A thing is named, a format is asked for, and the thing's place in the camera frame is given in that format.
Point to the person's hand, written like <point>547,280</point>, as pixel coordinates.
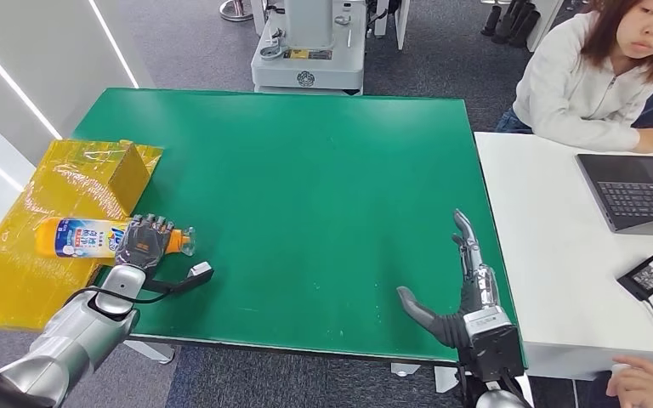
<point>647,388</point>

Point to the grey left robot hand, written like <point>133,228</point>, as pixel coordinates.
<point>143,245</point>

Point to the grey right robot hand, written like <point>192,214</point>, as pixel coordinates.
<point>476,293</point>

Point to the orange detergent bottle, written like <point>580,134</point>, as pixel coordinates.
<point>78,239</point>

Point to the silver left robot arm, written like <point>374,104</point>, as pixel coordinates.
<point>73,338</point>

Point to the grey laptop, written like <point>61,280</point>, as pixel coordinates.
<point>642,194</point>

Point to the white desk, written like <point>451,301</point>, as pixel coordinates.
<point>540,236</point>

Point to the yellow taped cardboard box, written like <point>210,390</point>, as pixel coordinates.
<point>78,186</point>

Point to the white table foot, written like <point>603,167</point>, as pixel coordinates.
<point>404,370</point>
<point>152,352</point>
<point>445,380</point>

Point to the person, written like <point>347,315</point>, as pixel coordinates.
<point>568,96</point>

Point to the black power adapter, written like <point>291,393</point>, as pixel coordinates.
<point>650,276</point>

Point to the white cabinet panel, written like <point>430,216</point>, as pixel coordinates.
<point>545,22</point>

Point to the green table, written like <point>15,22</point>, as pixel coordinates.
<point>304,197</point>

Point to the black cylindrical legs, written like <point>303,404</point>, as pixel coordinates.
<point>512,22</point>

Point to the grey machine base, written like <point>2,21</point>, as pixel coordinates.
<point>308,62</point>

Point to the chrome stand base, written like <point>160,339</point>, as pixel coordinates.
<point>236,10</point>

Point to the white furniture panel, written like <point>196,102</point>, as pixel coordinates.
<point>401,19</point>

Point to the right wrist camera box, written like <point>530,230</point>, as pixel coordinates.
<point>492,343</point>

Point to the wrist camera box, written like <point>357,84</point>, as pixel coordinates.
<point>492,343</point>
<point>200,275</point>

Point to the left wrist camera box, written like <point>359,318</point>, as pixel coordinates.
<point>200,275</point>

